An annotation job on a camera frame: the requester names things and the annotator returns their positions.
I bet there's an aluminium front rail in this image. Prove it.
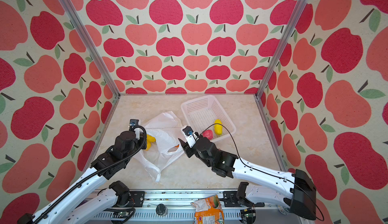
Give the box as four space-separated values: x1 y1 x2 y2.
60 189 313 224

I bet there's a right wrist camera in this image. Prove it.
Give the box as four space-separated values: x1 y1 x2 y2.
181 126 197 148

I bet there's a yellow toy lemon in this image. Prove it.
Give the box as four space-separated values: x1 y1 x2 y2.
214 119 223 136

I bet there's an aluminium frame post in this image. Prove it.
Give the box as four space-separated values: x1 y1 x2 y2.
58 0 121 99
255 0 308 101

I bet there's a white plastic bag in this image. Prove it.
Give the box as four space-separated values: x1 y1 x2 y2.
134 111 183 182

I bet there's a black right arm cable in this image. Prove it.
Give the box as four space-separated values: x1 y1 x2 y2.
193 122 325 222

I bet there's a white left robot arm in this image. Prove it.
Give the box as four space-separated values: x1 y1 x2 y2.
17 126 147 224

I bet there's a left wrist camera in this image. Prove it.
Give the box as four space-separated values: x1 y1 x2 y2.
129 119 139 132

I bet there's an aluminium frame post left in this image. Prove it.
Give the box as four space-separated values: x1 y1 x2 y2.
58 0 121 99

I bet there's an orange snack bag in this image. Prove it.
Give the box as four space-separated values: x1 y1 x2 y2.
191 195 224 224

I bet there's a red toy apple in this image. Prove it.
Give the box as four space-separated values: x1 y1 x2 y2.
202 130 214 140

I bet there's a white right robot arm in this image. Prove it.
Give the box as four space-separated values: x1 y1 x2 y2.
179 136 317 221

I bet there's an aluminium frame post right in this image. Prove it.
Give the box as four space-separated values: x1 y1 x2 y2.
255 0 308 101

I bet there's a black round knob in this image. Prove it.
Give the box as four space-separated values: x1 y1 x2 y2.
156 203 168 217

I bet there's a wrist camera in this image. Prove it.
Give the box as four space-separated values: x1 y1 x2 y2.
129 119 139 132
181 126 197 148

